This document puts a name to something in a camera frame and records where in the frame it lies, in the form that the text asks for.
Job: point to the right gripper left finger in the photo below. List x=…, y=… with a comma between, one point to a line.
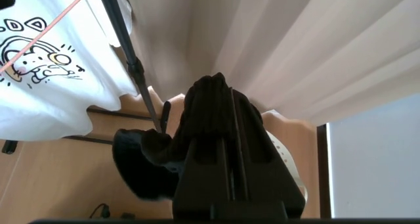
x=203, y=181

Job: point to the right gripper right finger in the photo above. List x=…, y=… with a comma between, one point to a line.
x=265, y=174

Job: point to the black garment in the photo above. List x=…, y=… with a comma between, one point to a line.
x=141, y=165

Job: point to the white printed t-shirt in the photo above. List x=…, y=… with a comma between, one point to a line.
x=65, y=96

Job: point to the pink clothes hanger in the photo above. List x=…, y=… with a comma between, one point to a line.
x=49, y=27

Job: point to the white laundry basket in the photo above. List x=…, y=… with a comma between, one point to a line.
x=288, y=158

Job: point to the black clothes rack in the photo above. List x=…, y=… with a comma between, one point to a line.
x=121, y=33

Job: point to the beige curtain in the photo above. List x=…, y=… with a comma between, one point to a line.
x=295, y=53

